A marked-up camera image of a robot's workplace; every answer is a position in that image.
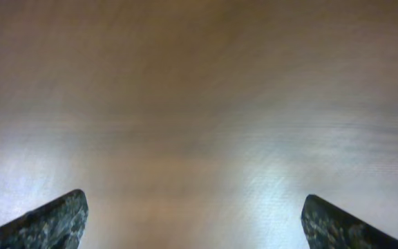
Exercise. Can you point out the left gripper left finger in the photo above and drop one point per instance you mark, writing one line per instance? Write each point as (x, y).
(58, 224)

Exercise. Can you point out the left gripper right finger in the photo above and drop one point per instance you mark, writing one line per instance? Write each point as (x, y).
(327, 226)

